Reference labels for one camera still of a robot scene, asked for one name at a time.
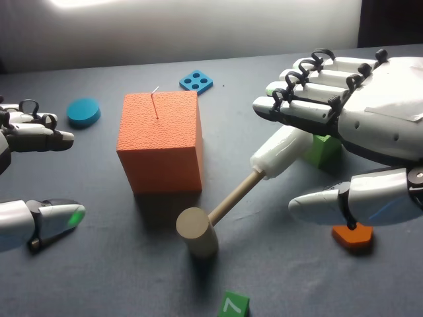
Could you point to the green tile with number seven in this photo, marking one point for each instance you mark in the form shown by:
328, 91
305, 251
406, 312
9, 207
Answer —
234, 305

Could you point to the large green foam cube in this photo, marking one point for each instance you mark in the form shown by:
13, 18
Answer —
322, 152

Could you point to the brown wooden rectangular block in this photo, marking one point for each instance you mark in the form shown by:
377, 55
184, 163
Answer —
34, 244

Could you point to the large orange foam cube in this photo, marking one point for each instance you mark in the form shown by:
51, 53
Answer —
162, 165

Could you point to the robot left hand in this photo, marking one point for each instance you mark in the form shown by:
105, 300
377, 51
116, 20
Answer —
29, 142

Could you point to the blue round disc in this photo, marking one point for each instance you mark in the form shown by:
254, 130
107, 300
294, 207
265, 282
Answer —
82, 112

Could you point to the orange hexagon block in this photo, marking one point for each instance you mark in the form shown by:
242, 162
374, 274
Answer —
355, 239

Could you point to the wooden mallet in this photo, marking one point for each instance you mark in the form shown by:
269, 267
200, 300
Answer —
277, 155

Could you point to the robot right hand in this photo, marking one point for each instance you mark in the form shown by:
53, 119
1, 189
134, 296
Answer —
370, 115

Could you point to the thin metal nail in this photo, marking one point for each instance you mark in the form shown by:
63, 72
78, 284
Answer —
154, 102

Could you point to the dark background panel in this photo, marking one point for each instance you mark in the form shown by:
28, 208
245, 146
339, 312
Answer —
390, 23

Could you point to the blue square four-hole block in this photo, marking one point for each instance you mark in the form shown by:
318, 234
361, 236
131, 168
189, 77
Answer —
196, 88

